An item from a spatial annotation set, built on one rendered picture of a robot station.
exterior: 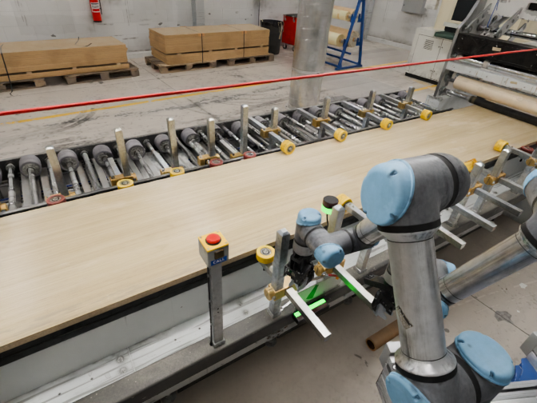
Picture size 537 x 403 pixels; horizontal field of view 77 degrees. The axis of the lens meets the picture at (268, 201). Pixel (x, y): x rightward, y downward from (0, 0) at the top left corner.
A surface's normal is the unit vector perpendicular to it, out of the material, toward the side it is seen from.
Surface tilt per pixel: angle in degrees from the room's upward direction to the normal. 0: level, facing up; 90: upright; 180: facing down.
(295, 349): 0
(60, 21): 90
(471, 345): 8
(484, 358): 8
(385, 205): 83
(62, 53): 90
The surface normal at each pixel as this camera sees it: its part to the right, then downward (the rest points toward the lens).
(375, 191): -0.93, 0.05
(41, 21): 0.59, 0.50
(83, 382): 0.07, -0.81
